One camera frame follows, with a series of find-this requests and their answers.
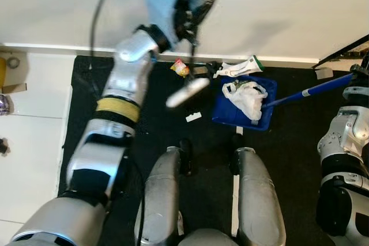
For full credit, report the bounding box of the blue plastic dustpan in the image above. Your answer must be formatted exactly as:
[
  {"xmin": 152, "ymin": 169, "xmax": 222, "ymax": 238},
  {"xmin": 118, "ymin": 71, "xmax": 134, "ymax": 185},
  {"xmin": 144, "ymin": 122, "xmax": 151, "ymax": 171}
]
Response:
[{"xmin": 212, "ymin": 73, "xmax": 353, "ymax": 131}]

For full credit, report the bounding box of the yellow snack packet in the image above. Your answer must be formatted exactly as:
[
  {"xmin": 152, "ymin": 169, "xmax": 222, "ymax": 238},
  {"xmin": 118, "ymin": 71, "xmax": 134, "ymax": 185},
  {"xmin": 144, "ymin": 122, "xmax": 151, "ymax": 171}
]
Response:
[{"xmin": 171, "ymin": 59, "xmax": 190, "ymax": 78}]

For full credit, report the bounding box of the grey handled white broom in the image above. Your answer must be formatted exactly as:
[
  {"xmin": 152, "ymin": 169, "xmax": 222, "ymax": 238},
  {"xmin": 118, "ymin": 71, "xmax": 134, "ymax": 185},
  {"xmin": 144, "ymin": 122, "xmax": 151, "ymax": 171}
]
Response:
[{"xmin": 165, "ymin": 0, "xmax": 211, "ymax": 108}]

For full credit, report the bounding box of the black door frame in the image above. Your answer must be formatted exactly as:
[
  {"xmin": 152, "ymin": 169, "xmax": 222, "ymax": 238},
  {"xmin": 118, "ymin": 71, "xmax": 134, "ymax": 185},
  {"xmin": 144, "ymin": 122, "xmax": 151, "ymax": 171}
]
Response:
[{"xmin": 318, "ymin": 35, "xmax": 369, "ymax": 65}]

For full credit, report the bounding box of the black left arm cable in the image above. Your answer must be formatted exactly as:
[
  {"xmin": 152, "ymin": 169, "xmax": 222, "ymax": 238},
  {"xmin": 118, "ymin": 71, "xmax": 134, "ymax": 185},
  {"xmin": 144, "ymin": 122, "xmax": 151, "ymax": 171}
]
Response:
[{"xmin": 89, "ymin": 0, "xmax": 145, "ymax": 94}]

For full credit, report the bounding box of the grey robot right leg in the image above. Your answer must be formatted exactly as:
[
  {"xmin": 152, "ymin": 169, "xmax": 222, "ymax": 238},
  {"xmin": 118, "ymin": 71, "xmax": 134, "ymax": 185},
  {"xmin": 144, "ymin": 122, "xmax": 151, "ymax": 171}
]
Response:
[{"xmin": 234, "ymin": 147, "xmax": 287, "ymax": 246}]

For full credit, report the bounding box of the white plastic bag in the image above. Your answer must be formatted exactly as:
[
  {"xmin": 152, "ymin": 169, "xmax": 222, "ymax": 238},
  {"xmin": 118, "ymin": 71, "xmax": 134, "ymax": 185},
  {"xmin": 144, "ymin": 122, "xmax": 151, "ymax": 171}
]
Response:
[{"xmin": 222, "ymin": 81, "xmax": 269, "ymax": 123}]

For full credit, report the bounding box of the grey robot left leg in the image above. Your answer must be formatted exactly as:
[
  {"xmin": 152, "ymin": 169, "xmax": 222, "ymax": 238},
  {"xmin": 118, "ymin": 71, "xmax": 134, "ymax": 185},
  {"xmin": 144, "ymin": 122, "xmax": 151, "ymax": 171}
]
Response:
[{"xmin": 134, "ymin": 146, "xmax": 194, "ymax": 246}]

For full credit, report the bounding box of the grey robot leg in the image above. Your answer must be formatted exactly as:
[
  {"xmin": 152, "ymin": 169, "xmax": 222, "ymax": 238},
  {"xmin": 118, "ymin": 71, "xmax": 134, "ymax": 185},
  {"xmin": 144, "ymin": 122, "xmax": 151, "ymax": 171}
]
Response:
[
  {"xmin": 234, "ymin": 147, "xmax": 287, "ymax": 246},
  {"xmin": 134, "ymin": 146, "xmax": 194, "ymax": 246}
]

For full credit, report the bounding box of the black floor mat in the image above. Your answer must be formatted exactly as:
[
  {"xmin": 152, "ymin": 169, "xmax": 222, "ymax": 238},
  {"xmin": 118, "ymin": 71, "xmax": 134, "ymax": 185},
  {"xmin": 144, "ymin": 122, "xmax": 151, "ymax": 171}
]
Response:
[{"xmin": 58, "ymin": 56, "xmax": 369, "ymax": 246}]

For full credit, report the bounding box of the purple foil wrapper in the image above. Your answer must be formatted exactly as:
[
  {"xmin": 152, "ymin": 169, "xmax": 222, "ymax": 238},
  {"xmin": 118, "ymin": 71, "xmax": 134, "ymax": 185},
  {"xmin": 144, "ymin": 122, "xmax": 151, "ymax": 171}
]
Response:
[{"xmin": 0, "ymin": 93, "xmax": 11, "ymax": 115}]

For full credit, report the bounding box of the long white tape strip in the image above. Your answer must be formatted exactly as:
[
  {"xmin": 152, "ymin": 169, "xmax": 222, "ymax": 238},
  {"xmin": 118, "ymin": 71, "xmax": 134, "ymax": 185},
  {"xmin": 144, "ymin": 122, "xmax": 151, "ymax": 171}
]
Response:
[{"xmin": 231, "ymin": 125, "xmax": 246, "ymax": 236}]

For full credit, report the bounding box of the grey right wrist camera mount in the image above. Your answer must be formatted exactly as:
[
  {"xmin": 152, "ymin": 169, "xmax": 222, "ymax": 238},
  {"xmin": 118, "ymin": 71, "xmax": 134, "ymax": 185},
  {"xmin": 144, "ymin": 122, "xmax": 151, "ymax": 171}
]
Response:
[{"xmin": 345, "ymin": 86, "xmax": 369, "ymax": 108}]

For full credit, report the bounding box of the grey tape piece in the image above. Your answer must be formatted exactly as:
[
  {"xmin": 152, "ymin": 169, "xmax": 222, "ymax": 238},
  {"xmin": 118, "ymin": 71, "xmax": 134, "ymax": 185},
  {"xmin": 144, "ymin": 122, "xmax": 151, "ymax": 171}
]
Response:
[{"xmin": 314, "ymin": 67, "xmax": 334, "ymax": 80}]

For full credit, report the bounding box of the brown cardboard box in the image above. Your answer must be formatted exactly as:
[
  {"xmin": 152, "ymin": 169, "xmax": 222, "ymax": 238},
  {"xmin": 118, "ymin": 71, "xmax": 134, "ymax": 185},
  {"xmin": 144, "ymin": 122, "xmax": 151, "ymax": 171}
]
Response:
[{"xmin": 0, "ymin": 52, "xmax": 28, "ymax": 94}]

